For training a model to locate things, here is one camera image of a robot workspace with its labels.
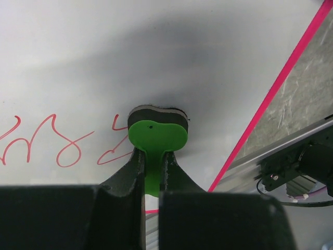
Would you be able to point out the pink framed whiteboard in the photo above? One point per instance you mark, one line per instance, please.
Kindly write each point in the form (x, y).
(71, 72)

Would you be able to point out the green whiteboard eraser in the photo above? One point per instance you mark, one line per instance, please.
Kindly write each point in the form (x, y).
(156, 131)

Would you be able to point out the aluminium mounting rail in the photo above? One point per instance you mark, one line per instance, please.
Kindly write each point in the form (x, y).
(277, 198)

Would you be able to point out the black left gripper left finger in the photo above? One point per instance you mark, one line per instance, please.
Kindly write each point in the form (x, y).
(121, 205)

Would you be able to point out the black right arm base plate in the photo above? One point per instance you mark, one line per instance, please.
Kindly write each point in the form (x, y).
(311, 157)

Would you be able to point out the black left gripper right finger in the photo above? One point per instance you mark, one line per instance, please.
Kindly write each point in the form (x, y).
(175, 179)

